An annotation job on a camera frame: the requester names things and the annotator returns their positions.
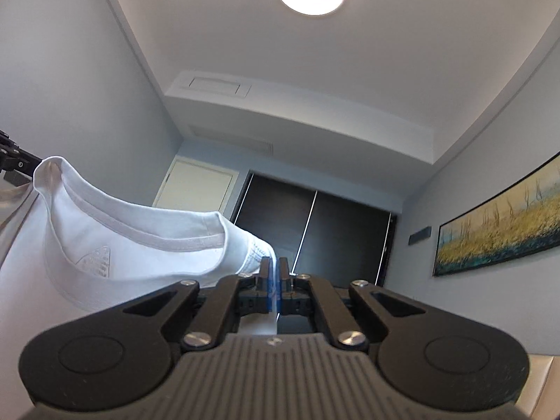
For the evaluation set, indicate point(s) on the small grey wall box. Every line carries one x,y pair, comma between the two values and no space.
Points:
419,234

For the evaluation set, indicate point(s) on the white ceiling access panel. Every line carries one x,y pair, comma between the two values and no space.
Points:
219,86

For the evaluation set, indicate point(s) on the white door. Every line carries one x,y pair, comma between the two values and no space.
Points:
197,186

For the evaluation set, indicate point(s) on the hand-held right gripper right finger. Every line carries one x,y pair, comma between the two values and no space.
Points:
283,286

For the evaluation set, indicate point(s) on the framed landscape painting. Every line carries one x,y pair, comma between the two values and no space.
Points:
498,218

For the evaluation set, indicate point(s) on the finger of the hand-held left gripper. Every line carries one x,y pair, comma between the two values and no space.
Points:
15,159

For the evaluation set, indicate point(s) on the white t-shirt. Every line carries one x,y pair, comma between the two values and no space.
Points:
131,245

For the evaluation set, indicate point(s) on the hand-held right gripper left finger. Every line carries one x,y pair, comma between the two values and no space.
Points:
267,286

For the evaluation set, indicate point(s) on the beige padded headboard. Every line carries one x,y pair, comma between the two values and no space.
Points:
544,385

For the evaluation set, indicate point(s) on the black sliding door wardrobe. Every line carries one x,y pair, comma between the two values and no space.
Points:
315,232

